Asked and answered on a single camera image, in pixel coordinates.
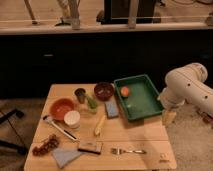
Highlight silver metal fork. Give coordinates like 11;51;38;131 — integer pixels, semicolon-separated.
111;148;147;155

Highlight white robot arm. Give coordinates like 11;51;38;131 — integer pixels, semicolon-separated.
158;63;213;128

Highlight green plastic tray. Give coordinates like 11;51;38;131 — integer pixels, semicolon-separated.
114;74;163;122

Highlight orange fruit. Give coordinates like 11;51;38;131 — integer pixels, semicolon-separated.
120;86;130;97

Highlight blue sponge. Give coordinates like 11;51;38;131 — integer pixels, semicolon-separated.
105;101;119;118

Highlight yellow banana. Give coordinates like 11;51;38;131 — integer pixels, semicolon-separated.
94;115;106;136

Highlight dark red bowl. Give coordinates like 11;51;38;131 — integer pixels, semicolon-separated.
94;82;114;101

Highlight green plastic bottle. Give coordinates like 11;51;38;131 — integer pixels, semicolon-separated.
86;95;98;113

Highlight brown scrub brush block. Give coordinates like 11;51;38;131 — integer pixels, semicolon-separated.
78;142;103;155

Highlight light wooden table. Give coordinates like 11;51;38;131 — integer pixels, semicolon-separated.
23;83;178;171

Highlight dark metal cup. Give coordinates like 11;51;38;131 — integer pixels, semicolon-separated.
75;88;86;104

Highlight white round container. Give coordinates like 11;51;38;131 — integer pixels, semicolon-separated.
64;111;80;129

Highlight black and white knife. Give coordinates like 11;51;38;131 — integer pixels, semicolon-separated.
43;115;77;142

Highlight orange plastic bowl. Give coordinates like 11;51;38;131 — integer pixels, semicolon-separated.
49;98;75;121

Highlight blue cloth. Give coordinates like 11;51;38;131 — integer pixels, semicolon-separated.
52;148;82;169

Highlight red grape bunch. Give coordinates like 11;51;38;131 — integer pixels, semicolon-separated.
32;134;59;156

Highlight black tripod stand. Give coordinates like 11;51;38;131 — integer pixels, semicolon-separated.
0;108;29;156

